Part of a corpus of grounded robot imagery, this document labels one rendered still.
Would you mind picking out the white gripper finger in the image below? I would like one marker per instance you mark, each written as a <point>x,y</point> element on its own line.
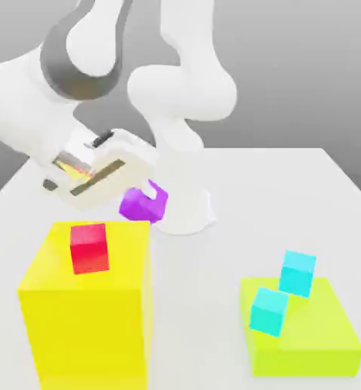
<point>148,189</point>

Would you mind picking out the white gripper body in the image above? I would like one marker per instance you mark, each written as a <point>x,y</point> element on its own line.
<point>113,182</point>

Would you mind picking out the small purple cube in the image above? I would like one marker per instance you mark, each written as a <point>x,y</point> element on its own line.
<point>142,207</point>

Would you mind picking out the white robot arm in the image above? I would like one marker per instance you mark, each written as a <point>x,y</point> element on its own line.
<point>183,91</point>

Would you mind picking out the small red cube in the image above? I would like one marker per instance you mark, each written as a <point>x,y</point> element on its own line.
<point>89,248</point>

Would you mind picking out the small cyan cube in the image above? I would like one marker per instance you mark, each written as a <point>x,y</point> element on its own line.
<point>268,312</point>
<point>297,274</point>

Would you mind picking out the large yellow box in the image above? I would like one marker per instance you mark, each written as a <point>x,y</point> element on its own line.
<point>86,320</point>

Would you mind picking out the large lime box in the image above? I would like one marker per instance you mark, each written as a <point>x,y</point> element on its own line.
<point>308,335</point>

